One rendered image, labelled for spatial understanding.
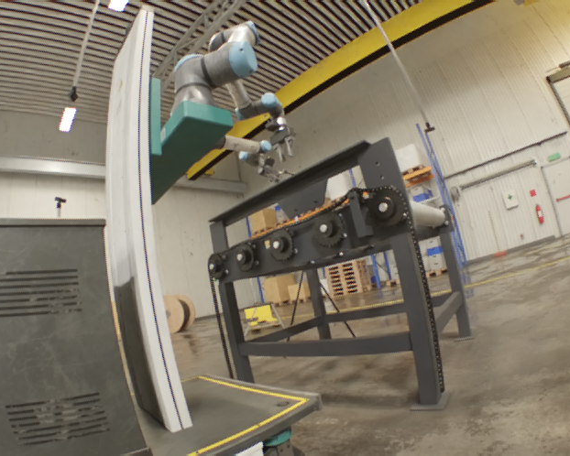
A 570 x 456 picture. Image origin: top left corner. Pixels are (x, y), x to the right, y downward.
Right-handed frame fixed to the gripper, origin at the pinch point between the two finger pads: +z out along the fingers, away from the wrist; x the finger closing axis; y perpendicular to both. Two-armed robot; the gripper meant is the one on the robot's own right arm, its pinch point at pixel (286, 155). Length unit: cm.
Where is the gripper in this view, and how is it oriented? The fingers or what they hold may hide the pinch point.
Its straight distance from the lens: 152.2
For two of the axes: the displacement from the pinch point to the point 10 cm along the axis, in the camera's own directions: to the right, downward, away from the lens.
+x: -7.2, 2.8, 6.3
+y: 6.6, 0.1, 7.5
